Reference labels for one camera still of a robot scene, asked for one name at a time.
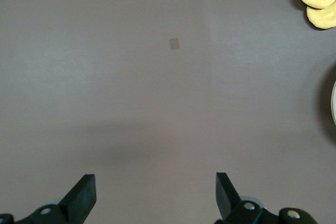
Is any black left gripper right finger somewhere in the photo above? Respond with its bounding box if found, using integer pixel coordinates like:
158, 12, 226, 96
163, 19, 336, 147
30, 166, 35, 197
215, 172, 279, 224

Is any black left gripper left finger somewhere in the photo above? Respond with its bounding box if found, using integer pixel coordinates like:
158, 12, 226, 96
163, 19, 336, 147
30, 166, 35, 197
15, 174, 97, 224

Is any small brown tape patch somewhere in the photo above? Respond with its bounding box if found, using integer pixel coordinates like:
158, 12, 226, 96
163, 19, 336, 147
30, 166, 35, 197
169, 37, 181, 51

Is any round wooden plate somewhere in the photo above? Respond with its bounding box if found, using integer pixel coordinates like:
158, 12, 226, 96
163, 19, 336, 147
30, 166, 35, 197
331, 78, 336, 127

